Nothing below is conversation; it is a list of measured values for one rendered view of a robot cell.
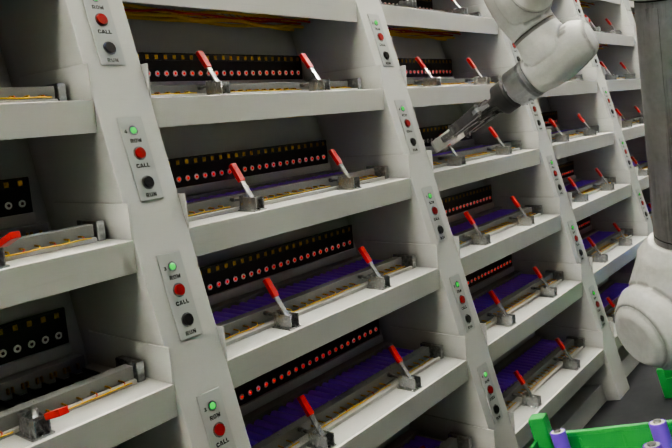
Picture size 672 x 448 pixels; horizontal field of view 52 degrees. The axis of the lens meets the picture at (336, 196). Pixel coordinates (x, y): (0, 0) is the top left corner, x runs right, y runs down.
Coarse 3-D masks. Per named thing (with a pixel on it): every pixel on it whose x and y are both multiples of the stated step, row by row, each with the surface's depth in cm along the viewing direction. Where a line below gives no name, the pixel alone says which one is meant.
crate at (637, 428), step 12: (528, 420) 84; (540, 420) 83; (540, 432) 83; (576, 432) 82; (588, 432) 82; (600, 432) 81; (612, 432) 80; (624, 432) 80; (636, 432) 79; (648, 432) 78; (540, 444) 83; (552, 444) 83; (576, 444) 83; (588, 444) 82; (600, 444) 81; (612, 444) 80; (624, 444) 80; (636, 444) 79
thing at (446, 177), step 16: (464, 144) 206; (512, 144) 205; (528, 144) 204; (432, 160) 155; (480, 160) 177; (496, 160) 180; (512, 160) 188; (528, 160) 196; (448, 176) 161; (464, 176) 167; (480, 176) 173
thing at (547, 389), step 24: (528, 336) 204; (552, 336) 208; (576, 336) 203; (600, 336) 199; (504, 360) 190; (528, 360) 190; (552, 360) 189; (576, 360) 186; (600, 360) 197; (504, 384) 175; (528, 384) 176; (552, 384) 177; (576, 384) 182; (528, 408) 164; (552, 408) 169; (528, 432) 158
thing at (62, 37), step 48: (0, 0) 107; (48, 0) 99; (48, 48) 100; (96, 48) 98; (96, 96) 96; (144, 96) 102; (48, 144) 104; (96, 144) 96; (48, 192) 106; (96, 192) 98; (144, 240) 95; (96, 288) 101; (144, 288) 94; (192, 288) 99; (144, 336) 96; (192, 384) 95; (144, 432) 99; (192, 432) 93; (240, 432) 99
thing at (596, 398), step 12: (624, 348) 230; (624, 360) 218; (636, 360) 225; (600, 384) 201; (576, 396) 196; (588, 396) 193; (600, 396) 198; (564, 408) 190; (576, 408) 187; (588, 408) 191; (552, 420) 183; (564, 420) 181; (576, 420) 184; (588, 420) 189; (528, 444) 172
